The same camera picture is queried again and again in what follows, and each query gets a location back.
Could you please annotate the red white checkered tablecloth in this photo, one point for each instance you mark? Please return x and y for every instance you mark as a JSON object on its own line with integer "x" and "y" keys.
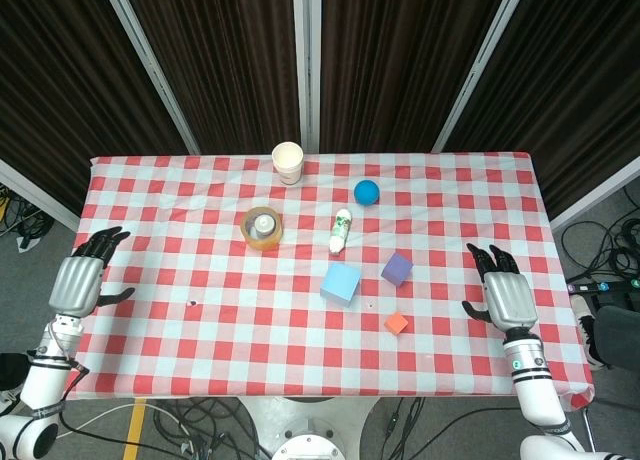
{"x": 250, "y": 320}

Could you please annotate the amber packing tape roll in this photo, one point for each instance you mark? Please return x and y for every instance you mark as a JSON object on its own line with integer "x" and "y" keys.
{"x": 265, "y": 240}

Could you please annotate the light blue foam cube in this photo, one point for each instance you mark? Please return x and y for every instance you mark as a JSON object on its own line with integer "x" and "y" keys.
{"x": 340, "y": 284}

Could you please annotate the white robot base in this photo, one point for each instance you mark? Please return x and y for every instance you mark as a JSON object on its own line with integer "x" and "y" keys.
{"x": 307, "y": 430}

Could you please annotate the white paper cup stack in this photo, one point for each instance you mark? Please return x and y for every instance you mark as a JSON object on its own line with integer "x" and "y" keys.
{"x": 288, "y": 162}

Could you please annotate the small white green bottle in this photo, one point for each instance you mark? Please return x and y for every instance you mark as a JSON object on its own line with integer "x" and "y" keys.
{"x": 340, "y": 232}

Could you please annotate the white round cap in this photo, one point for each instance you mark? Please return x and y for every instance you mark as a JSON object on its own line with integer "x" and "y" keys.
{"x": 263, "y": 224}

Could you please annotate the orange foam cube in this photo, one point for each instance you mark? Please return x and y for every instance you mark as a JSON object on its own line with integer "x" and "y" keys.
{"x": 396, "y": 324}

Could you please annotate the blue ball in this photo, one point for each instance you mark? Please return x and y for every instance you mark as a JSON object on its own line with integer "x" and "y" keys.
{"x": 367, "y": 192}

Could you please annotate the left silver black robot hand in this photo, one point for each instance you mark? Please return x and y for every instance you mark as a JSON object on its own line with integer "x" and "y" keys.
{"x": 77, "y": 285}

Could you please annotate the dark screen panel white frame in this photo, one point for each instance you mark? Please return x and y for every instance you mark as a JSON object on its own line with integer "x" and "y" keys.
{"x": 225, "y": 55}
{"x": 60, "y": 80}
{"x": 575, "y": 80}
{"x": 400, "y": 55}

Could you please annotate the dark trouser leg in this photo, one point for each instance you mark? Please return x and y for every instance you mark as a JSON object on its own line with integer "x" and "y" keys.
{"x": 620, "y": 335}

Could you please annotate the purple foam cube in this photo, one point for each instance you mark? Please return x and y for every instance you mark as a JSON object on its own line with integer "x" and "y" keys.
{"x": 397, "y": 269}

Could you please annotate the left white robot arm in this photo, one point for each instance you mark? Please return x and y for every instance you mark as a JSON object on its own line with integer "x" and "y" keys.
{"x": 42, "y": 385}

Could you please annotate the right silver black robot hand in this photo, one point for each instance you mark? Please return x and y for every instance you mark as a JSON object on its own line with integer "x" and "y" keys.
{"x": 507, "y": 300}

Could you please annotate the white black sneaker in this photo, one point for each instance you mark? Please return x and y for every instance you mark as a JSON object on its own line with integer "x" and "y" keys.
{"x": 592, "y": 340}

